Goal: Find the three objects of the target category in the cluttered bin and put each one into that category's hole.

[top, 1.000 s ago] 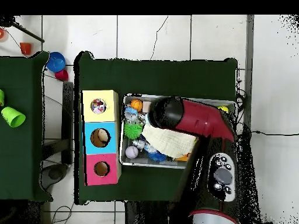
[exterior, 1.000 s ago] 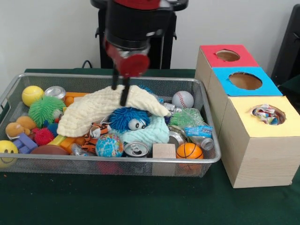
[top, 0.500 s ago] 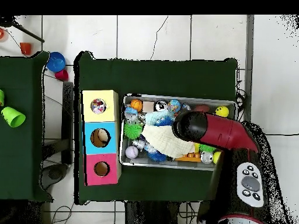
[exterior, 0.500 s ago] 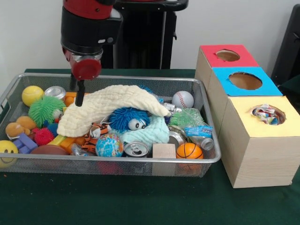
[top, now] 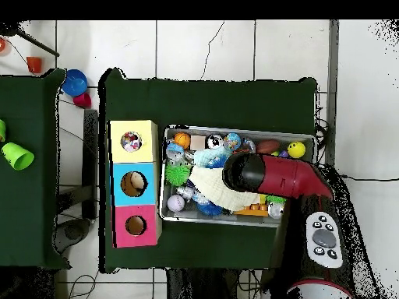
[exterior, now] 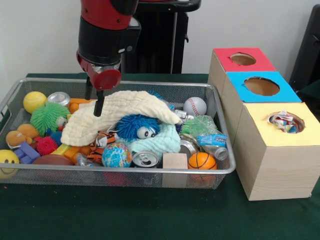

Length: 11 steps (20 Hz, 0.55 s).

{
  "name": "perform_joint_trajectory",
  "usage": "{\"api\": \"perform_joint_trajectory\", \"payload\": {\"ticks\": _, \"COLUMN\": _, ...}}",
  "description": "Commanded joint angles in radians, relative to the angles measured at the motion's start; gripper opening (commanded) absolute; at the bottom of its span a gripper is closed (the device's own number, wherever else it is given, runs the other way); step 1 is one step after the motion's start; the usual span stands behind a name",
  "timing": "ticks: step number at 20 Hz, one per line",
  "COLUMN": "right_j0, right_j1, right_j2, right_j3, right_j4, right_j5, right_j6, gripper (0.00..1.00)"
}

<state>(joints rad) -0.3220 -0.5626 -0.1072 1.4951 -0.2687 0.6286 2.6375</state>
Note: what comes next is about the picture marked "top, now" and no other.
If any cream waffle cloth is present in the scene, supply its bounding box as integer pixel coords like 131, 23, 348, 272
188, 166, 261, 212

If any colourful dotted napkin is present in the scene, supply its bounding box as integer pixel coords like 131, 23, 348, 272
120, 130, 143, 153

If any silver mesh bin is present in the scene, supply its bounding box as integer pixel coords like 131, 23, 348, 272
158, 124, 316, 230

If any wooden box with three holes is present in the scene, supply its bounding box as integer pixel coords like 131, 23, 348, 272
107, 119, 163, 249

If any light blue cloth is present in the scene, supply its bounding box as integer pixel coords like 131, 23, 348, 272
192, 146, 231, 167

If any green spiky ball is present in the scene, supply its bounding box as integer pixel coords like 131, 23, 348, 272
265, 194, 287, 205
164, 162, 192, 187

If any orange basketball toy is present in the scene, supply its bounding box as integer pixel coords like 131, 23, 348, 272
173, 132, 192, 150

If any small globe ball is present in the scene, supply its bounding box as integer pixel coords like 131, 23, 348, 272
223, 132, 242, 151

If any white baseball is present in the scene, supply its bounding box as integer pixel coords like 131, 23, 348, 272
166, 194, 185, 213

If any dark green tablecloth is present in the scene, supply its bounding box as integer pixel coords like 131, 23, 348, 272
98, 67, 319, 276

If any orange toy brick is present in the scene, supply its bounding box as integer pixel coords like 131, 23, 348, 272
232, 202, 270, 218

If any yellow smiley ball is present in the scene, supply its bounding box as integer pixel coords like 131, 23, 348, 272
287, 140, 307, 159

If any black upright board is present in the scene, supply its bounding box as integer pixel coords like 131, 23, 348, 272
83, 108, 100, 220

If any red cup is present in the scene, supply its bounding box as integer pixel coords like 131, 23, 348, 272
72, 92, 93, 109

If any black floor stand base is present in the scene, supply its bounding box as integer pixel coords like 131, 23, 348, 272
55, 217, 92, 250

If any blue bowl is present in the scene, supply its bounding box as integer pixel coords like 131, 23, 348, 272
61, 69, 89, 97

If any green cloth side table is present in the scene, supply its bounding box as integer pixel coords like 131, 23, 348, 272
0, 68, 71, 270

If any orange cup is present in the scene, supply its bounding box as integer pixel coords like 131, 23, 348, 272
25, 56, 43, 75

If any black tripod pole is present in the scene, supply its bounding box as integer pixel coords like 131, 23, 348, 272
0, 20, 61, 58

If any thin black cable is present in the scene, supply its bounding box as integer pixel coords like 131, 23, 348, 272
67, 273, 100, 299

